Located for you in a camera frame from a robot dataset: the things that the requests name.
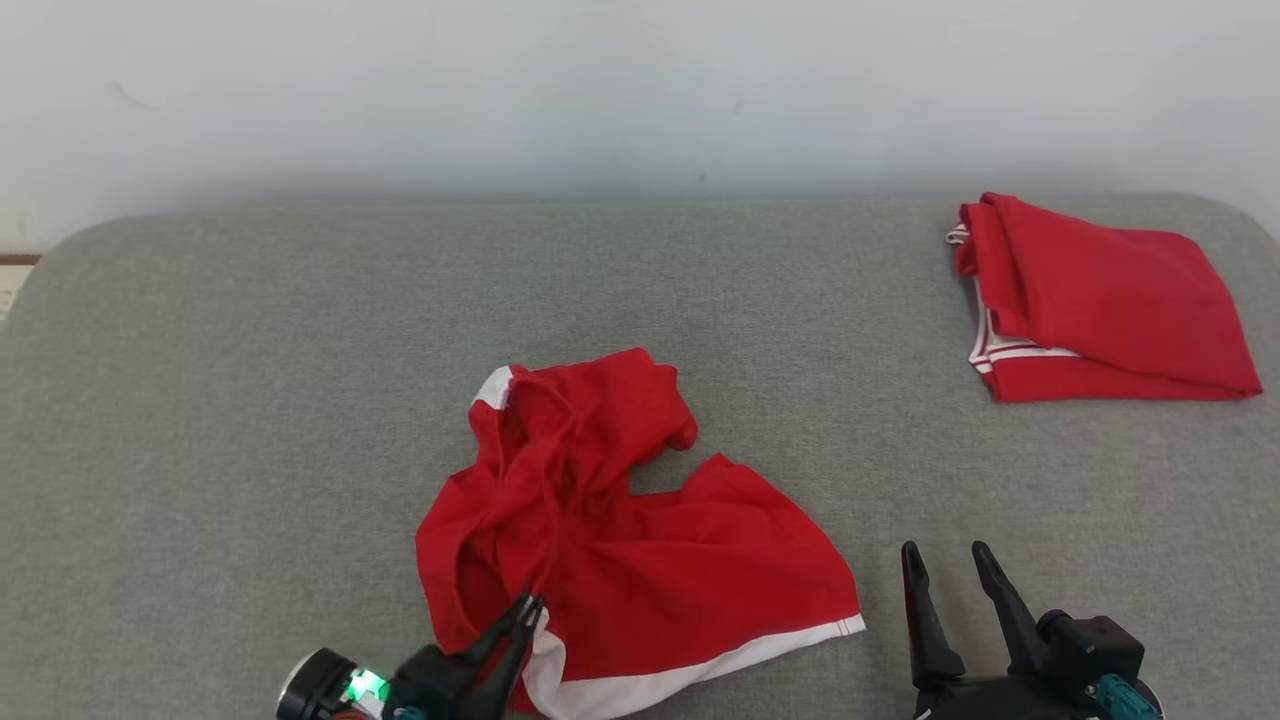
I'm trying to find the red number 23 jersey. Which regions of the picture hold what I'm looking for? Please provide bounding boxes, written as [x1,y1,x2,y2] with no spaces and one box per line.
[945,192,1263,404]

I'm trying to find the cream perforated laundry basket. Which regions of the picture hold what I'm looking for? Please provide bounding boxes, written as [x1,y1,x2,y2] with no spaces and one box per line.
[0,255,41,321]

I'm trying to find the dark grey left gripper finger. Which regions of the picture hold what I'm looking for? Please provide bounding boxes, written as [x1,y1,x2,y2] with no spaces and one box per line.
[464,602,547,720]
[454,594,537,672]

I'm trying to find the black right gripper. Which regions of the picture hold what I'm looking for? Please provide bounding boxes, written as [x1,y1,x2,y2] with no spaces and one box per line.
[901,541,1097,720]

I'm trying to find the red white basketball shorts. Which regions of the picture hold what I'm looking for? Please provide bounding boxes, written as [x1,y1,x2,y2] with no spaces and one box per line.
[415,347,867,720]

